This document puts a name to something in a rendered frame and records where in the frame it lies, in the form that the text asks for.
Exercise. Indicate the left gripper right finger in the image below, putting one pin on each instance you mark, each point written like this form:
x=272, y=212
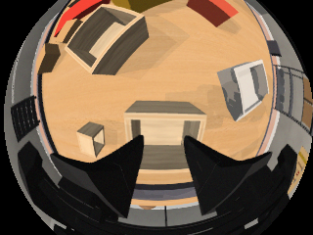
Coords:
x=216, y=177

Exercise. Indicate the white open box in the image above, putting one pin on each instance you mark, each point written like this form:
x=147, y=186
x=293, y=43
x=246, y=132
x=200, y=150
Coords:
x=244, y=87

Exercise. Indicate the yellow rectangular block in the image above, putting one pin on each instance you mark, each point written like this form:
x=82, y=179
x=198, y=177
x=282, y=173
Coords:
x=138, y=6

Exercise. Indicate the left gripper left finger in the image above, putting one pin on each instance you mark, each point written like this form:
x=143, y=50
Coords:
x=112, y=177

